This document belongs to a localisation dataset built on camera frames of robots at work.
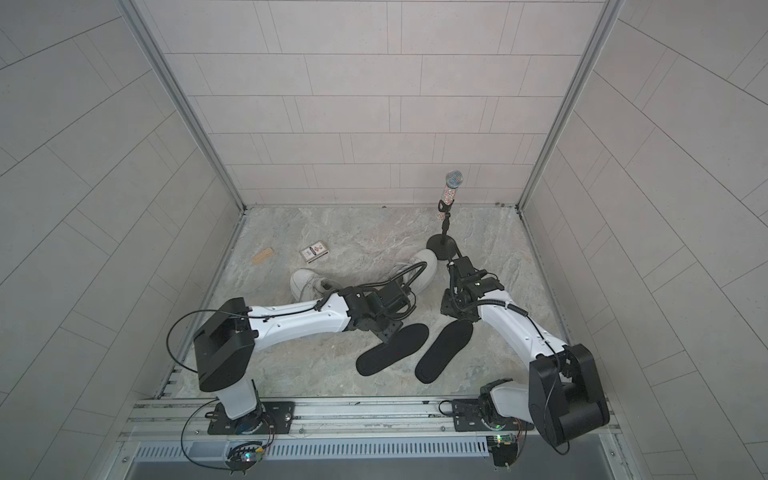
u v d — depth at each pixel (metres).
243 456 0.65
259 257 1.01
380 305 0.62
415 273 0.71
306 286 0.87
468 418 0.71
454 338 0.84
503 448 0.68
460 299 0.63
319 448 0.68
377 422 0.71
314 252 1.02
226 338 0.48
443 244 1.03
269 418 0.71
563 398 0.40
